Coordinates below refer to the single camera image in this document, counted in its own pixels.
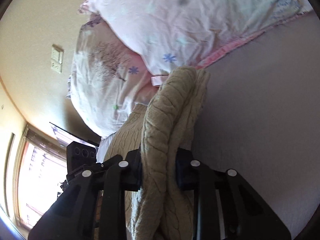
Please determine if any beige cable knit sweater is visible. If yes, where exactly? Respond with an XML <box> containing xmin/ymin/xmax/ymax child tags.
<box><xmin>105</xmin><ymin>67</ymin><xmax>210</xmax><ymax>239</ymax></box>

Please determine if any dark framed monitor screen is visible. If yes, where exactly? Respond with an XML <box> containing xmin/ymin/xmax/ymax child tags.
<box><xmin>49</xmin><ymin>122</ymin><xmax>99</xmax><ymax>148</ymax></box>

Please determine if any lilac bed sheet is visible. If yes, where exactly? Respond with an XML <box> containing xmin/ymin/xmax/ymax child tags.
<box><xmin>193</xmin><ymin>12</ymin><xmax>319</xmax><ymax>237</ymax></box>

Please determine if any white wall switch socket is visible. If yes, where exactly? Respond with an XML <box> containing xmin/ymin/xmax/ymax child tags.
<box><xmin>50</xmin><ymin>44</ymin><xmax>64</xmax><ymax>74</ymax></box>

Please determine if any pink flower print pillow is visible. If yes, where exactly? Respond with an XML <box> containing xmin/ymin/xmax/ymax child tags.
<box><xmin>79</xmin><ymin>0</ymin><xmax>312</xmax><ymax>86</ymax></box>

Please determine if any white tree print pillow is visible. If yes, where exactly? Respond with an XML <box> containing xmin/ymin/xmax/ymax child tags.
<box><xmin>69</xmin><ymin>14</ymin><xmax>158</xmax><ymax>138</ymax></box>

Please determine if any window with brown frame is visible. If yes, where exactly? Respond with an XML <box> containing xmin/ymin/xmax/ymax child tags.
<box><xmin>6</xmin><ymin>125</ymin><xmax>67</xmax><ymax>231</ymax></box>

